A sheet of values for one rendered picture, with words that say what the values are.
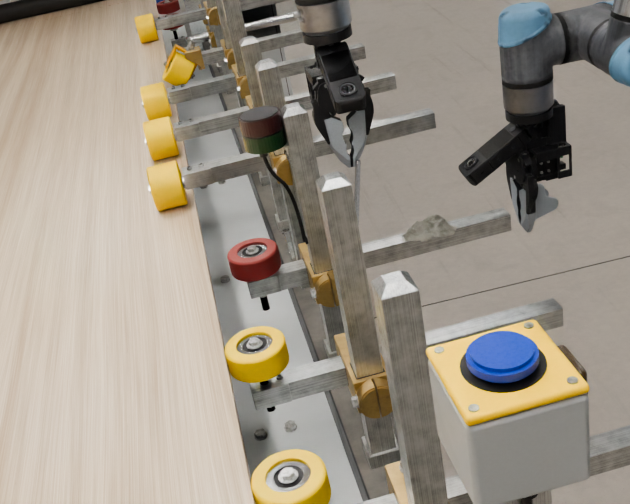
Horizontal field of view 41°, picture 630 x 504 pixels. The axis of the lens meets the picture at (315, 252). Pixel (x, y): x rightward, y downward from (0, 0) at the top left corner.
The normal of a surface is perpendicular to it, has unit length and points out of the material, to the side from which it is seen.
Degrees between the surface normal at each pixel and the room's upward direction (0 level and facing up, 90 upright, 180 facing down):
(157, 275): 0
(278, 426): 0
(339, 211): 90
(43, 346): 0
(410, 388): 90
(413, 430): 90
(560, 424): 90
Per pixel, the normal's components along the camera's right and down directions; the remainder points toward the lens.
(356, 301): 0.20, 0.45
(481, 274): -0.18, -0.86
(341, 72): -0.11, -0.52
